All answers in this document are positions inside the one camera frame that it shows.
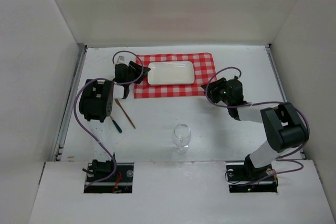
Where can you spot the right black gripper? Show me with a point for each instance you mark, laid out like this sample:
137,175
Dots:
216,91

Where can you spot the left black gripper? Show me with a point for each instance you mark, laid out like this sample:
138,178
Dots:
133,69

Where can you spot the white rectangular plate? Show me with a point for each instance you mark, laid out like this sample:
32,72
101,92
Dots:
171,73

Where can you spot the clear wine glass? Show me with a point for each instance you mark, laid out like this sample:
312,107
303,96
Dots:
181,138

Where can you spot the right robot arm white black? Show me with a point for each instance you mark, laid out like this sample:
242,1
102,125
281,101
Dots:
284,129

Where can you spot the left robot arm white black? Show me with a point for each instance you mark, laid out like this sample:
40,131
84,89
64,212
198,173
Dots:
93,105

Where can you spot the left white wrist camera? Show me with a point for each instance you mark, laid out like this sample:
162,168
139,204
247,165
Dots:
120,60

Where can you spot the gold spoon teal handle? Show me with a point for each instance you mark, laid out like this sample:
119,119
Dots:
116,125

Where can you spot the left aluminium table rail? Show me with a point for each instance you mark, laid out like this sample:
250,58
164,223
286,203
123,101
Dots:
66,117

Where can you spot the aluminium table rail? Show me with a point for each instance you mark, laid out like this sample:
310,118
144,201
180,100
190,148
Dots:
66,117
298,149

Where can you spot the right aluminium table rail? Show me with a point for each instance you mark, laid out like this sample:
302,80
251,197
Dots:
298,149

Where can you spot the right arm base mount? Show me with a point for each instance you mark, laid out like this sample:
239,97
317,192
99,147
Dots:
242,177

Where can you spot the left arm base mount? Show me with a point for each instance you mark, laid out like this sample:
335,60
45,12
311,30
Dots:
113,176

